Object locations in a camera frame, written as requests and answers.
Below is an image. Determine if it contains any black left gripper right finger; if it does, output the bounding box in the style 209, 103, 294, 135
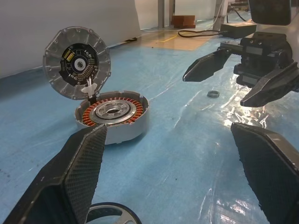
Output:
230, 122, 299, 224

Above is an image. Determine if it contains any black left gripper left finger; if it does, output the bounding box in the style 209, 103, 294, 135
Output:
3, 123, 108, 224

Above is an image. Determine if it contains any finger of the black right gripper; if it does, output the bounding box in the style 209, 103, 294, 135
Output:
240, 62, 299, 108
183, 48, 234, 82

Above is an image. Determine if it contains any silver motor housing with copper windings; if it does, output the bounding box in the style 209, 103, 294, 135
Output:
74, 91, 150, 145

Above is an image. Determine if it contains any grey finned motor rotor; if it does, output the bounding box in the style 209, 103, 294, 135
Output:
43, 26, 112, 101

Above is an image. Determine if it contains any brown cardboard sheet with yellow tape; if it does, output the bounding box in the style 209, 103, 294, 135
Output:
144, 30, 212, 51

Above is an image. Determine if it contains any black power box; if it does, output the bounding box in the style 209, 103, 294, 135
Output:
221, 22, 257, 38

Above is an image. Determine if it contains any brown box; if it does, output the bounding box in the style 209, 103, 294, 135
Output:
171, 15, 196, 29

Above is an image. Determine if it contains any small white part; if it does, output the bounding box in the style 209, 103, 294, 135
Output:
87, 202, 143, 224

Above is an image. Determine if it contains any blue table mat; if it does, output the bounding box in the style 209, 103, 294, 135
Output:
0, 31, 299, 224

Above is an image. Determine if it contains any white backdrop board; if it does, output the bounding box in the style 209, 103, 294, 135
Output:
0, 0, 142, 79

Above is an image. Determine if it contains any black floor cable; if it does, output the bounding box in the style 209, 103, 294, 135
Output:
178, 29, 228, 38

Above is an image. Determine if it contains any white post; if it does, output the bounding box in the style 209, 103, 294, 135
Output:
214, 0, 228, 24

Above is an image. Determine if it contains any grey metal post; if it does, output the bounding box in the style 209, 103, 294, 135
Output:
158, 0, 172, 27

